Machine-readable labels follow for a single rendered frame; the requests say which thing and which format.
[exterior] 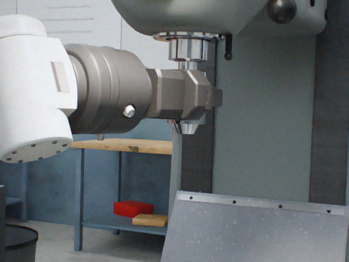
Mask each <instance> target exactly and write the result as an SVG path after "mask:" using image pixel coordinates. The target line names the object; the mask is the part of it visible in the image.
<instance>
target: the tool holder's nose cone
mask: <svg viewBox="0 0 349 262"><path fill-rule="evenodd" d="M172 126H173V128H174V130H175V132H176V133H179V134H194V133H195V132H196V131H197V129H198V126H199V124H174V123H172Z"/></svg>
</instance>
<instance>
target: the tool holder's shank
mask: <svg viewBox="0 0 349 262"><path fill-rule="evenodd" d="M174 62H177V63H178V69H196V70H197V64H198V63H201V61H200V60H194V59H176V60H174Z"/></svg>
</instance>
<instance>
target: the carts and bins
mask: <svg viewBox="0 0 349 262"><path fill-rule="evenodd" d="M37 240H38V232H37V231H36V230H34V229H31V228H28V227H26V226H21V225H13V224H5V255H4V262H35V252H36V245H37Z"/></svg>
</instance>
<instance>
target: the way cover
mask: <svg viewBox="0 0 349 262"><path fill-rule="evenodd" d="M205 195H206V196H205ZM181 197H182V200H181ZM249 199H250V200H249ZM197 200H198V201H197ZM248 200H249V201H248ZM260 202H262V203H260ZM197 205H198V206H197ZM253 205H254V206H255V207H253ZM201 206H202V207H201ZM197 207H198V208H197ZM200 207H201V208H200ZM323 207H325V208H323ZM274 208H275V210H274ZM280 208H281V210H280ZM343 208H344V209H343ZM192 209H193V210H192ZM219 209H220V210H219ZM191 210H192V211H191ZM205 211H206V213H205ZM199 213H200V214H199ZM267 213H268V214H267ZM276 213H279V214H276ZM294 214H295V215H294ZM318 214H319V215H318ZM221 216H222V217H221ZM180 217H181V218H180ZM185 217H186V219H185ZM300 217H301V218H300ZM211 219H212V220H211ZM221 219H222V220H221ZM263 219H264V220H263ZM323 219H324V220H323ZM331 219H332V220H331ZM329 220H331V221H329ZM235 221H237V222H236V223H235V224H234V223H233V222H235ZM288 221H289V222H288ZM192 223H193V224H192ZM348 224H349V206H339V205H327V204H314V203H308V202H301V201H289V200H276V199H264V198H252V197H244V196H233V195H230V196H229V195H220V194H207V193H195V192H188V191H182V190H176V191H175V195H174V198H173V203H172V209H171V214H170V219H169V225H168V228H167V231H166V236H165V242H164V247H163V253H162V256H161V261H160V262H203V261H205V262H213V261H215V262H345V261H346V248H347V236H348ZM227 226H228V227H227ZM196 227H197V228H196ZM320 227H321V229H320ZM337 227H339V229H337ZM179 228H180V230H179ZM340 228H341V229H343V230H341V229H340ZM300 229H301V230H300ZM337 230H338V231H339V232H338V231H337ZM306 231H307V233H305V232H306ZM242 233H243V234H242ZM200 234H201V235H200ZM331 234H332V235H333V236H332V235H331ZM176 236H178V237H177V238H176ZM194 236H196V237H194ZM266 236H268V237H266ZM274 236H275V237H274ZM220 237H221V238H220ZM191 239H192V240H191ZM207 239H208V240H209V241H208V240H207ZM217 239H218V240H217ZM275 239H276V240H275ZM331 239H332V240H331ZM336 239H337V240H336ZM187 241H188V242H187ZM198 241H200V242H199V243H198ZM310 241H312V242H313V243H311V242H310ZM192 242H194V243H192ZM222 242H223V243H222ZM299 242H300V243H299ZM232 243H234V244H232ZM291 243H292V244H291ZM305 243H306V244H307V245H306V244H305ZM281 244H282V245H281ZM290 244H291V245H290ZM186 245H187V246H188V247H187V246H186ZM242 245H243V246H242ZM315 245H316V246H315ZM309 246H310V247H309ZM289 247H290V248H289ZM302 247H303V248H304V249H303V248H302ZM313 247H314V248H313ZM197 248H198V249H197ZM202 248H204V249H202ZM216 248H218V249H217V250H216ZM172 249H173V250H172ZM191 252H193V253H191ZM198 256H200V258H199V257H198ZM191 257H192V258H191ZM299 257H300V258H301V260H300V259H299ZM187 258H190V259H187ZM330 258H331V260H330ZM304 259H305V260H304ZM310 260H312V261H310Z"/></svg>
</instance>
